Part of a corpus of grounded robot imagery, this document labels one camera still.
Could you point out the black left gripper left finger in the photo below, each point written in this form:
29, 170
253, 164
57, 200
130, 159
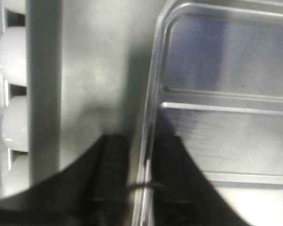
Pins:
89, 192

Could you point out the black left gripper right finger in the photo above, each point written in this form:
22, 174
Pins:
183, 196

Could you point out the silver metal tray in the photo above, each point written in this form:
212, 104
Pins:
209, 70

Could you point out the left-centre white roller track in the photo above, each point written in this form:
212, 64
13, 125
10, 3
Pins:
13, 103

